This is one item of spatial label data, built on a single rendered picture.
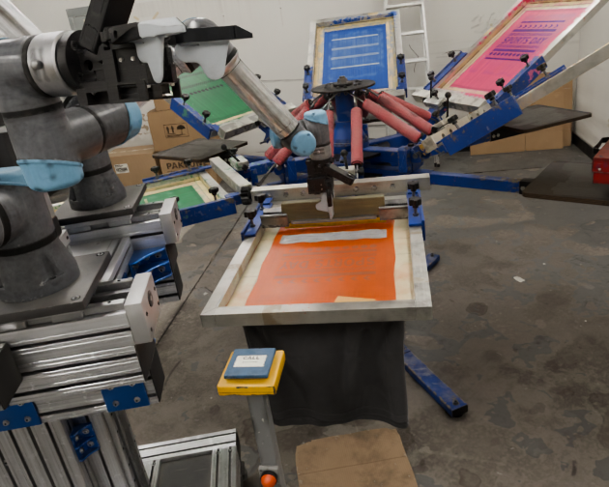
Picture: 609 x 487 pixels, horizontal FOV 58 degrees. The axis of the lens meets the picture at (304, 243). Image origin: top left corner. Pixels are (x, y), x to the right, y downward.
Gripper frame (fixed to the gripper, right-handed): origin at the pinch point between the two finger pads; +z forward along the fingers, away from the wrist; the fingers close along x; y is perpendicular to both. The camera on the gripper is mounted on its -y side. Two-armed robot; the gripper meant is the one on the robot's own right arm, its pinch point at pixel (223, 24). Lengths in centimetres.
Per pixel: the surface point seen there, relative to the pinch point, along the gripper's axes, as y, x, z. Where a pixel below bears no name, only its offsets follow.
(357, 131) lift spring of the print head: 29, -172, -33
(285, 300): 63, -70, -28
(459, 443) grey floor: 151, -136, 13
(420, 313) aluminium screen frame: 62, -65, 10
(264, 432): 85, -42, -24
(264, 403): 76, -41, -22
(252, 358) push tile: 66, -42, -24
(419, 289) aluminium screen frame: 59, -73, 8
